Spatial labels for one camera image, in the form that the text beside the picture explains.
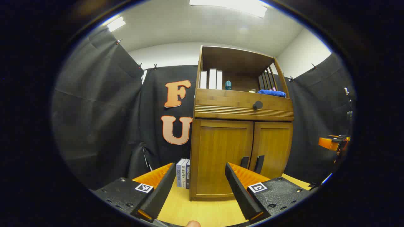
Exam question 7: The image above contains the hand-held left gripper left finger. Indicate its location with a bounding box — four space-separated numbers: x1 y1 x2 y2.
89 162 176 223

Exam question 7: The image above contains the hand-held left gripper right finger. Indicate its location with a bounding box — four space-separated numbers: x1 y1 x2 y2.
225 162 313 224

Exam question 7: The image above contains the wooden double-door shoe cabinet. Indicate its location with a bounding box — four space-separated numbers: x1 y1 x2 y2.
189 46 294 201

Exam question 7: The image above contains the grey-blue paperback book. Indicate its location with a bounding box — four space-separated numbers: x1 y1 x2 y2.
176 159 186 188
181 159 189 189

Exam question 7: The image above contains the blue folded towel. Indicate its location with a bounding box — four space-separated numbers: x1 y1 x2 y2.
257 90 286 98

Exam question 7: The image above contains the black backdrop cloth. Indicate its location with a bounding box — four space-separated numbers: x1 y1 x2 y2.
52 27 355 191

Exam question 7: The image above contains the small ceiling light panel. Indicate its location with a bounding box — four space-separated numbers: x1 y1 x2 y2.
107 16 126 32

